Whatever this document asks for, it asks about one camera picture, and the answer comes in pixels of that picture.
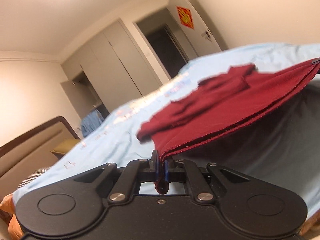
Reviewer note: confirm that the white bedroom door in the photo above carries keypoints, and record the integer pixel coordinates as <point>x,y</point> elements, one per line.
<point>200,45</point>

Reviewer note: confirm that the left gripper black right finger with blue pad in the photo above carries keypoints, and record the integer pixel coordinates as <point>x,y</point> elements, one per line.
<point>174,170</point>

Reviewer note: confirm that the brown padded headboard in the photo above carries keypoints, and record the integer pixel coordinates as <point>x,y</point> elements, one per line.
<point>31,151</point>

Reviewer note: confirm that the olive yellow cushion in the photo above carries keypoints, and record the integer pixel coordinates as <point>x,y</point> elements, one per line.
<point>64,147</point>

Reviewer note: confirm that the blue clothes pile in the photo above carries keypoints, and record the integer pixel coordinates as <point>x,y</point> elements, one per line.
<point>91,122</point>

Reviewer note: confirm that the dark red garment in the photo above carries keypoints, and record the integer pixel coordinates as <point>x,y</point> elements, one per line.
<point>225,104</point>

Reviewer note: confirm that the orange pillow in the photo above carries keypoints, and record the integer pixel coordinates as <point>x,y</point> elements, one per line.
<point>8,209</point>

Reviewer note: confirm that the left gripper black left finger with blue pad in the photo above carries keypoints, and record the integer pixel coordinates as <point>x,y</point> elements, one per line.
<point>149,168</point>

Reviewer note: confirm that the checkered pillow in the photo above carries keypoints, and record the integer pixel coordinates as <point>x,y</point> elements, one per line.
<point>33,176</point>

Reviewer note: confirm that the light blue printed bedsheet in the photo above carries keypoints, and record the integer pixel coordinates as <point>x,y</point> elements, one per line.
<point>115,140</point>

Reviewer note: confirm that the black door handle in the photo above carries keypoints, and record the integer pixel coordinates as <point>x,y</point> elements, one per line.
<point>207,35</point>

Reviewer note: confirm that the grey wardrobe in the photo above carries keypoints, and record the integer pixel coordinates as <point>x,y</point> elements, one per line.
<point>108,70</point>

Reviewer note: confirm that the red fu door decoration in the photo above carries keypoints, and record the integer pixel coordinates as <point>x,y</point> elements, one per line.
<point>185,17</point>

